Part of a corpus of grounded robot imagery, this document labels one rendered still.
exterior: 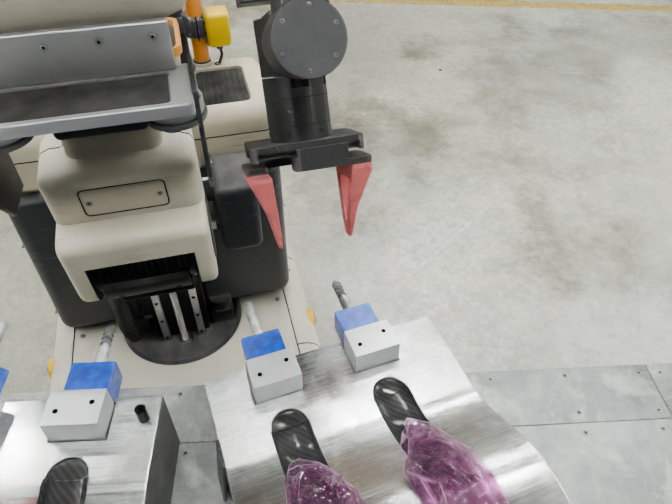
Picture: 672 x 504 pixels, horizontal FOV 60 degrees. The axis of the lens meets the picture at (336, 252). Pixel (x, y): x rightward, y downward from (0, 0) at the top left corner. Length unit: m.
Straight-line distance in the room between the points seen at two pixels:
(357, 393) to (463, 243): 1.49
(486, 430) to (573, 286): 1.47
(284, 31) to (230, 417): 0.37
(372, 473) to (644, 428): 0.32
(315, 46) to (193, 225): 0.50
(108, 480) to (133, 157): 0.48
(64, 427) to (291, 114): 0.33
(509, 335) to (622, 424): 1.12
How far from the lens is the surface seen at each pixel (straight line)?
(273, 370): 0.60
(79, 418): 0.57
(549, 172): 2.49
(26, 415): 0.63
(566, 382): 0.74
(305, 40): 0.45
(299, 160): 0.52
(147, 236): 0.91
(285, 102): 0.52
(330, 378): 0.62
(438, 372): 0.64
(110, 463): 0.57
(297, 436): 0.60
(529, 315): 1.89
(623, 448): 0.71
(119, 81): 0.77
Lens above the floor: 1.37
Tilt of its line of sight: 44 degrees down
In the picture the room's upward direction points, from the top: straight up
